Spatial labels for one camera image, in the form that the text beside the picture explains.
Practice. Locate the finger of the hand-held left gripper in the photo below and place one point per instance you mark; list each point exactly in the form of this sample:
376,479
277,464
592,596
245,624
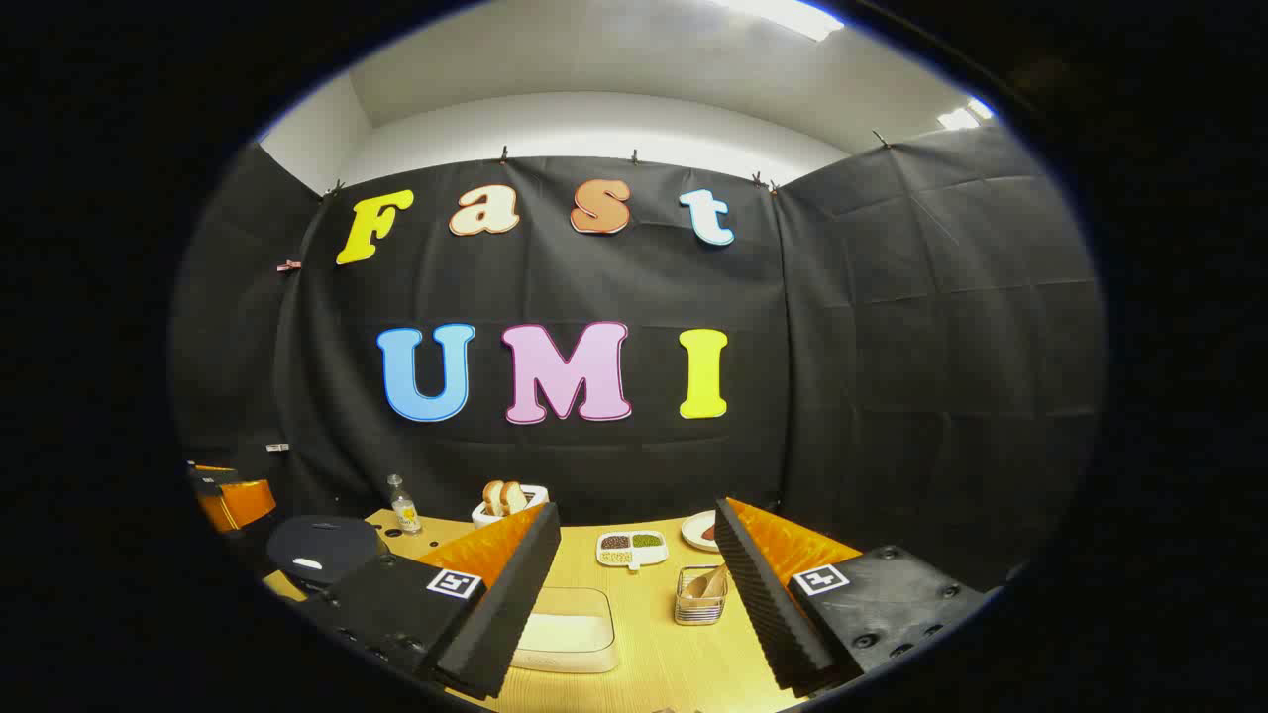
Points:
243,503

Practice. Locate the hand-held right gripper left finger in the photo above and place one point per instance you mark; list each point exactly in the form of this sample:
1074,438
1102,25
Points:
515,594

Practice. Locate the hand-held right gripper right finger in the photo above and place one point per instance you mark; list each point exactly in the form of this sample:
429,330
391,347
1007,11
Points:
763,604

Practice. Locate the wooden spoon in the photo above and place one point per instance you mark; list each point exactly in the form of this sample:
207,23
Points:
701,582

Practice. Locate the clear box of rice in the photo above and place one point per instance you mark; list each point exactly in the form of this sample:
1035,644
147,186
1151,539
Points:
570,634

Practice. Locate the dark grey rice cooker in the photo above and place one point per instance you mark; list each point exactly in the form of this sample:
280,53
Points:
322,550

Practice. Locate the white toaster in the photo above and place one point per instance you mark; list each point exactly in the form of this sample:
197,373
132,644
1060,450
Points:
483,516

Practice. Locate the bread slice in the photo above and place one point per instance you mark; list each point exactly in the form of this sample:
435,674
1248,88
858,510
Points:
492,497
514,497

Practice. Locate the white round plate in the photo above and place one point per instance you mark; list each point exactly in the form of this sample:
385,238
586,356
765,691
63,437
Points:
692,535

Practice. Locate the white divided bean dish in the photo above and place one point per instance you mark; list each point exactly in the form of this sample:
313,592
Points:
632,552

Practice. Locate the glass bottle with yellow label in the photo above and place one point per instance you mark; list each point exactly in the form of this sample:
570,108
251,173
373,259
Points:
404,513

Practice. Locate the black backdrop cloth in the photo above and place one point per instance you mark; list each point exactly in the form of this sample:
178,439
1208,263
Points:
842,347

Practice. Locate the ceiling light panel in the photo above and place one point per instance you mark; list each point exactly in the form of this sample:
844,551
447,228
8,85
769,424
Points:
963,116
783,15

